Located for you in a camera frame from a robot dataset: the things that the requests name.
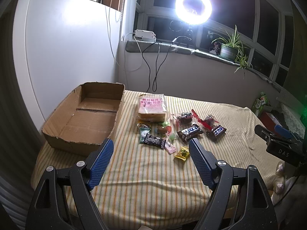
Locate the yellow candy packet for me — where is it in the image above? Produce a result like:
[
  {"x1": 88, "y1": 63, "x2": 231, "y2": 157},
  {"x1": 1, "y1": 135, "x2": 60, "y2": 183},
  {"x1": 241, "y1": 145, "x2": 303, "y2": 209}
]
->
[{"x1": 174, "y1": 147, "x2": 190, "y2": 161}]

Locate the Snickers bar brown wrapper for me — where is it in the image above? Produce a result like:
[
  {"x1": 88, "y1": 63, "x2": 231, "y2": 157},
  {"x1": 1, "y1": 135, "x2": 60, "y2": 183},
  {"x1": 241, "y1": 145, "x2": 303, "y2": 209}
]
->
[{"x1": 177, "y1": 124, "x2": 203, "y2": 142}]

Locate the pink candy packet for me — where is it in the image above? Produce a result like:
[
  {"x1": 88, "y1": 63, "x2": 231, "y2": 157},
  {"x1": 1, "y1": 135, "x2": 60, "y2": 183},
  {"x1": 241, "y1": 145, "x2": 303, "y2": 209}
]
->
[{"x1": 164, "y1": 140, "x2": 177, "y2": 154}]

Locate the red dates clear bag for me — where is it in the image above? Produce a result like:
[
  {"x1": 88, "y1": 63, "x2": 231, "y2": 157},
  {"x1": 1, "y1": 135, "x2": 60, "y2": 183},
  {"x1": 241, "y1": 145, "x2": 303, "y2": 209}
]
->
[{"x1": 172, "y1": 112, "x2": 192, "y2": 126}]

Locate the braised egg clear pack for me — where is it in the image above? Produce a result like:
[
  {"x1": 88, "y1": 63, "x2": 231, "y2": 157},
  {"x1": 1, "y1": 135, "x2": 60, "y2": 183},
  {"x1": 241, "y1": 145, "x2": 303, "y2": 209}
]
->
[{"x1": 156, "y1": 126, "x2": 172, "y2": 135}]

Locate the green wafer packet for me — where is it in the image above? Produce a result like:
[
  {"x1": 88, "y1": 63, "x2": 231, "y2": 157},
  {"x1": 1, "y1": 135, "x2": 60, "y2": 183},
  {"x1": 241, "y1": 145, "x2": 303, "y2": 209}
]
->
[{"x1": 158, "y1": 122, "x2": 171, "y2": 127}]

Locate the black patterned snack bar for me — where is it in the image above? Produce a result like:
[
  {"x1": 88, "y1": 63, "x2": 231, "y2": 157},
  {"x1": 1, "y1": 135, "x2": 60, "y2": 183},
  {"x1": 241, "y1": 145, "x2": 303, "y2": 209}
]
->
[{"x1": 144, "y1": 133, "x2": 166, "y2": 149}]

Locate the teal mint candy packet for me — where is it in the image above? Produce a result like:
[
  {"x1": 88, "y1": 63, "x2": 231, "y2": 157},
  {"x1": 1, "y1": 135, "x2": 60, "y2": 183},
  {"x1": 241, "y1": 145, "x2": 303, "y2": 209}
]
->
[{"x1": 137, "y1": 122, "x2": 151, "y2": 144}]

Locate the bagged toast bread pink label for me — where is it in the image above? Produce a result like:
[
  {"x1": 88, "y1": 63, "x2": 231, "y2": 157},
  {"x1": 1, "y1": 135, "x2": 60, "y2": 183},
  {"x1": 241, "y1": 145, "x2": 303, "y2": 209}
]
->
[{"x1": 137, "y1": 94, "x2": 169, "y2": 122}]

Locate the green snack bag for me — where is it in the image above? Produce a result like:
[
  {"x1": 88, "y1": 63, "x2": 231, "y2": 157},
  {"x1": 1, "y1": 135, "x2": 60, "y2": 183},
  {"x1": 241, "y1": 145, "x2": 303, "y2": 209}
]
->
[{"x1": 251, "y1": 92, "x2": 271, "y2": 116}]

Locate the striped yellow tablecloth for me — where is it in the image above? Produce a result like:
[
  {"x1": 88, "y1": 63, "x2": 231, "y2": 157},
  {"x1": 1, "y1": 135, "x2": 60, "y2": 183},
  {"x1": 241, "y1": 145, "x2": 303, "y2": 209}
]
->
[{"x1": 30, "y1": 89, "x2": 286, "y2": 230}]

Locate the brown cardboard box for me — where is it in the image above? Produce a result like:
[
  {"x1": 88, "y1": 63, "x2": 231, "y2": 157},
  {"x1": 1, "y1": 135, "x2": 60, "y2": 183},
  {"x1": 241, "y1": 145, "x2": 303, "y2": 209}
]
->
[{"x1": 42, "y1": 82, "x2": 125, "y2": 156}]

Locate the potted spider plant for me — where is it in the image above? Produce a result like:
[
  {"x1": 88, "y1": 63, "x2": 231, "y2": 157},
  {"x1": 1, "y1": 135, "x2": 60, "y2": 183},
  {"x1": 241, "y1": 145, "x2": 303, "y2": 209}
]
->
[{"x1": 211, "y1": 24, "x2": 253, "y2": 78}]

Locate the white wardrobe panel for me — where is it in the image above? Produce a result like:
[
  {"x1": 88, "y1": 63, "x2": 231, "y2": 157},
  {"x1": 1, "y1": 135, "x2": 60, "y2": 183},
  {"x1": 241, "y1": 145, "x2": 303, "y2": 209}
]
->
[{"x1": 12, "y1": 0, "x2": 121, "y2": 128}]

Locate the white power strip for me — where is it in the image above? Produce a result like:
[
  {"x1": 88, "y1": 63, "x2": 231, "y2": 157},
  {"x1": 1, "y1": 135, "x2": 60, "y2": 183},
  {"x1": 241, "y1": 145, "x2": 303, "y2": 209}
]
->
[{"x1": 134, "y1": 29, "x2": 157, "y2": 43}]

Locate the black cable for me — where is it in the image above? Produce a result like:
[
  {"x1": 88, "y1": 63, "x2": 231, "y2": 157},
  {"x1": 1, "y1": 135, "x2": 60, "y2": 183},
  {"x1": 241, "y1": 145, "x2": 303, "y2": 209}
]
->
[{"x1": 140, "y1": 35, "x2": 188, "y2": 93}]

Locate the white cable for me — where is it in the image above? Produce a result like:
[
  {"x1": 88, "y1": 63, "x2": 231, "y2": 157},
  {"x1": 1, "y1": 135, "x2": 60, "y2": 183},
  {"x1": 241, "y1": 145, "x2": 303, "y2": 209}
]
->
[{"x1": 104, "y1": 0, "x2": 145, "y2": 91}]

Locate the ring light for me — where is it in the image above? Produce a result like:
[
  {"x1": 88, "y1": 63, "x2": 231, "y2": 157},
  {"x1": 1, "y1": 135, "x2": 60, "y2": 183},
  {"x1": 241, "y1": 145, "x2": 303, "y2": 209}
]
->
[{"x1": 175, "y1": 0, "x2": 212, "y2": 25}]

